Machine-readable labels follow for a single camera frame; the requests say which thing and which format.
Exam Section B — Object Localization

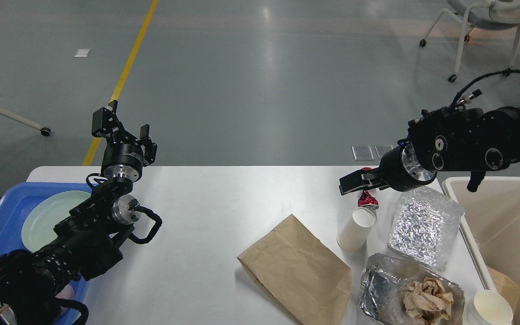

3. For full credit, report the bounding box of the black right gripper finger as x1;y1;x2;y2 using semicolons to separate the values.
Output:
339;169;378;195

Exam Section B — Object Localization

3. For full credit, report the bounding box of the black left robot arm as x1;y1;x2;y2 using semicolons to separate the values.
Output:
0;100;163;325

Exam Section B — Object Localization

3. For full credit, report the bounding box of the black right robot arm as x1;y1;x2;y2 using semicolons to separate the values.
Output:
339;68;520;195

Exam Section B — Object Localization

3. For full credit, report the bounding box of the grey office chair right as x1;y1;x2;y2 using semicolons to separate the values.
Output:
419;0;520;83

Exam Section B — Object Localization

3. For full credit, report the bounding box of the crushed red can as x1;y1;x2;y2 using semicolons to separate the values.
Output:
357;190;379;212

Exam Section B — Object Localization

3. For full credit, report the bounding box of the pink mug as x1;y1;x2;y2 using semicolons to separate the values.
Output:
56;284;75;316

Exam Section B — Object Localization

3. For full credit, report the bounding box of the beige plastic bin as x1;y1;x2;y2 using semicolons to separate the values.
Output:
442;176;520;325

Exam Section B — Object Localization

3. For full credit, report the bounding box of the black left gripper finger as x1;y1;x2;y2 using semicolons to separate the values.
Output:
139;124;158;165
91;100;127;141

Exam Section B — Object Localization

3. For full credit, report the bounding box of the blue plastic tray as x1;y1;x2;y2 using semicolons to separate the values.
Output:
0;182;91;255

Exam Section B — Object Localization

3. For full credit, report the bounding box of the light green plate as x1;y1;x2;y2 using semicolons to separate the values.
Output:
21;190;91;252

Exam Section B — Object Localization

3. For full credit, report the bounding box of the small beige cup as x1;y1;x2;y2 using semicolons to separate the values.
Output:
337;206;377;251

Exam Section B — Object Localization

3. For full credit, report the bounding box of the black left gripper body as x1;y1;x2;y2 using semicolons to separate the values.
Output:
101;139;147;182

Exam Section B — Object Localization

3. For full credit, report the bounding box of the silver foil bag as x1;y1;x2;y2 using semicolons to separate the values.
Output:
388;186;466;271

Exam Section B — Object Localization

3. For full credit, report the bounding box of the right floor outlet plate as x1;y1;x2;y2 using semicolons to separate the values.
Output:
374;145;394;160

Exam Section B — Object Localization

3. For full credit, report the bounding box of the brown paper bag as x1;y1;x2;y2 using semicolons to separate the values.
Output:
237;214;352;325

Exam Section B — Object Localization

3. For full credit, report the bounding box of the floor outlet plate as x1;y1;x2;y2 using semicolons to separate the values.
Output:
374;145;394;160
352;145;375;161

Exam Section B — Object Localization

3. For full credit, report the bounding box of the left floor outlet plate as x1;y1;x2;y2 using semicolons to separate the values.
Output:
352;145;375;161

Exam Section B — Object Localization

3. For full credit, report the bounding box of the crumpled brown paper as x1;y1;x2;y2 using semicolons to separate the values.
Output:
402;277;455;325

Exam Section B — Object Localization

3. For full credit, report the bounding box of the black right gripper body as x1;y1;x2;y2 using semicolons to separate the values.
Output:
368;143;437;192

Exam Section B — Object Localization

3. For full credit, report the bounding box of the white paper bowl cup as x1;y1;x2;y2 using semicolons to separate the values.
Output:
463;289;513;325

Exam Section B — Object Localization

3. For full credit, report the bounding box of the silver foil tray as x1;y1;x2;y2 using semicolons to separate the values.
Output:
359;253;465;325

